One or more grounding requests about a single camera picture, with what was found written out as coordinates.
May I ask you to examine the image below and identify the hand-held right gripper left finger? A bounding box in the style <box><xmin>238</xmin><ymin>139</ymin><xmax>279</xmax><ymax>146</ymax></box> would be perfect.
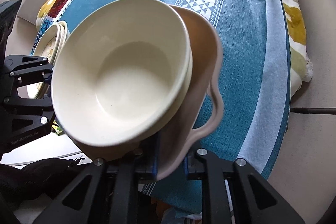
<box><xmin>33</xmin><ymin>132</ymin><xmax>162</xmax><ymax>224</ymax></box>

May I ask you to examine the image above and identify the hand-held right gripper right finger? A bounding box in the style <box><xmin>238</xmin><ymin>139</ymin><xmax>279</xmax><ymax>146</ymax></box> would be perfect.
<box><xmin>184</xmin><ymin>148</ymin><xmax>306</xmax><ymax>224</ymax></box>

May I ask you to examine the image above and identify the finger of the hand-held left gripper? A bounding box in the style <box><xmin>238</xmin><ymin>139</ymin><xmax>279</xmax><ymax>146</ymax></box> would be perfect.
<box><xmin>1</xmin><ymin>94</ymin><xmax>58</xmax><ymax>136</ymax></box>
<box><xmin>4</xmin><ymin>55</ymin><xmax>55</xmax><ymax>84</ymax></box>

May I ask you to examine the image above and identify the duck print oval plate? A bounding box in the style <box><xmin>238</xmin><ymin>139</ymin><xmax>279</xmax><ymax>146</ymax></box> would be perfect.
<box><xmin>33</xmin><ymin>24</ymin><xmax>65</xmax><ymax>99</ymax></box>

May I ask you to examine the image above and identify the small cream dish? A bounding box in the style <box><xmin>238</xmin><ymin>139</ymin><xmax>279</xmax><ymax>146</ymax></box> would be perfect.
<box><xmin>54</xmin><ymin>21</ymin><xmax>70</xmax><ymax>62</ymax></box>

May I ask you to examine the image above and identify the cream bowl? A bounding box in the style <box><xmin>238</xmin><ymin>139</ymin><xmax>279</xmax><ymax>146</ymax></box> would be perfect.
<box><xmin>51</xmin><ymin>0</ymin><xmax>193</xmax><ymax>147</ymax></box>

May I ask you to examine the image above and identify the pink pot with handles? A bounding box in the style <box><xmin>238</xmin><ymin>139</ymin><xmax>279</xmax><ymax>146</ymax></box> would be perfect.
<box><xmin>76</xmin><ymin>5</ymin><xmax>225</xmax><ymax>181</ymax></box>

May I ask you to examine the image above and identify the green yellow packet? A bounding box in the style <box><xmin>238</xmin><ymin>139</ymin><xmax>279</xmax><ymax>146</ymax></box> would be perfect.
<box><xmin>51</xmin><ymin>122</ymin><xmax>65</xmax><ymax>136</ymax></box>

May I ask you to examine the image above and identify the black fabric bag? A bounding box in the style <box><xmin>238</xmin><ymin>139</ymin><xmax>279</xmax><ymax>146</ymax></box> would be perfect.
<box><xmin>0</xmin><ymin>157</ymin><xmax>88</xmax><ymax>214</ymax></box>

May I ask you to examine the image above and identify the teal tablecloth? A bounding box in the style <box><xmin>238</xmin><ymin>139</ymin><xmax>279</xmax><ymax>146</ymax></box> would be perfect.
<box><xmin>31</xmin><ymin>0</ymin><xmax>292</xmax><ymax>216</ymax></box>

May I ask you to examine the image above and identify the black metal rod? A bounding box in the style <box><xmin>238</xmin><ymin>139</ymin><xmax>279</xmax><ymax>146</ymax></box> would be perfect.
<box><xmin>290</xmin><ymin>107</ymin><xmax>336</xmax><ymax>115</ymax></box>

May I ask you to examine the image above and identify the floral blanket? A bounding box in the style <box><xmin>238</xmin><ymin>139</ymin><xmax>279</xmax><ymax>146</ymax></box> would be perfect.
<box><xmin>37</xmin><ymin>0</ymin><xmax>314</xmax><ymax>83</ymax></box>

